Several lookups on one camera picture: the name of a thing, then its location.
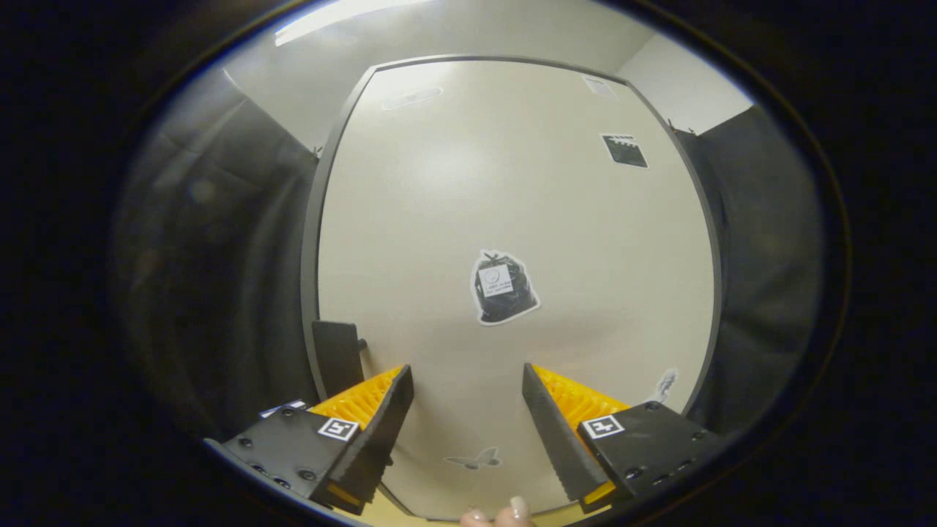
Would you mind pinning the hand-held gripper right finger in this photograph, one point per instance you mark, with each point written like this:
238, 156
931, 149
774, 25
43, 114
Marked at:
556, 432

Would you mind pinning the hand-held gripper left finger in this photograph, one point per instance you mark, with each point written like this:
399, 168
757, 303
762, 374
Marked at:
381, 432

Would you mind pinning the small stack of white books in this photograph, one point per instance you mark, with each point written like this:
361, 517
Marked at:
285, 407

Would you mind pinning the black backdrop cloth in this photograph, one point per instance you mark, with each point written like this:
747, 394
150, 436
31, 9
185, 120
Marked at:
219, 256

